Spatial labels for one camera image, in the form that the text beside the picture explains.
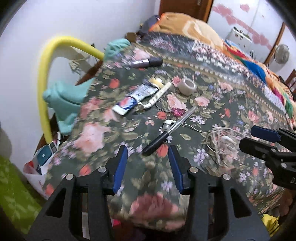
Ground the silver rod black handle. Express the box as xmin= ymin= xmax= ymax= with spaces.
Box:
xmin=142 ymin=106 xmax=198 ymax=156

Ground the white cable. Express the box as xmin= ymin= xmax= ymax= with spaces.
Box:
xmin=201 ymin=124 xmax=243 ymax=167

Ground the toothpaste tube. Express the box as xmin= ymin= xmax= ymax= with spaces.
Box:
xmin=112 ymin=83 xmax=160 ymax=116

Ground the white comb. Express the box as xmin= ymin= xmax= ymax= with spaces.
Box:
xmin=142 ymin=82 xmax=172 ymax=109

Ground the blue box in bag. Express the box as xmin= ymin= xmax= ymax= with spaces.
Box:
xmin=34 ymin=142 xmax=58 ymax=166

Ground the dark floral bed sheet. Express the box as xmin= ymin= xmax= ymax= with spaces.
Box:
xmin=44 ymin=42 xmax=290 ymax=231

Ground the beige tape roll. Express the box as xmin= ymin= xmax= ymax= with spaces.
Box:
xmin=178 ymin=78 xmax=197 ymax=96

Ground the white HotMax plastic bag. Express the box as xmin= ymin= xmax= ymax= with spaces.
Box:
xmin=23 ymin=161 xmax=49 ymax=199

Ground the white electric fan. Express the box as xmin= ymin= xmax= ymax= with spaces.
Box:
xmin=274 ymin=44 xmax=290 ymax=64

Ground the teal cloth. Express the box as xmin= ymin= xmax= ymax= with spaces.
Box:
xmin=43 ymin=38 xmax=132 ymax=136

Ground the patterned dark quilt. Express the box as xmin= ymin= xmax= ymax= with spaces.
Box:
xmin=139 ymin=32 xmax=295 ymax=120

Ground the yellow foam tube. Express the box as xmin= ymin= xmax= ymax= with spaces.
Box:
xmin=37 ymin=36 xmax=104 ymax=144

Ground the orange brown blanket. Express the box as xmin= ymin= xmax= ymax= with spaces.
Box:
xmin=149 ymin=12 xmax=295 ymax=102

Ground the wooden door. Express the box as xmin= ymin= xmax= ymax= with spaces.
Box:
xmin=158 ymin=0 xmax=214 ymax=22

